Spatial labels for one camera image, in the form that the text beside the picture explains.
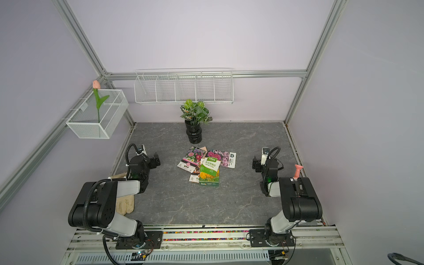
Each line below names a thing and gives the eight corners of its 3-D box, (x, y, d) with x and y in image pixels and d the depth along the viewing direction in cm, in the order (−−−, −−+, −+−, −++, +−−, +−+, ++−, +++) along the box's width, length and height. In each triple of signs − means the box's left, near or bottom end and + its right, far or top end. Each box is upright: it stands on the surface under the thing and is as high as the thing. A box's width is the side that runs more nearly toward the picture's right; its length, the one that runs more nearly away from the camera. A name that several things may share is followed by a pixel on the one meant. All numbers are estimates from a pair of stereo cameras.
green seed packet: (199, 186, 92) (198, 184, 90) (201, 159, 103) (200, 157, 102) (220, 186, 92) (220, 184, 90) (220, 159, 103) (220, 157, 102)
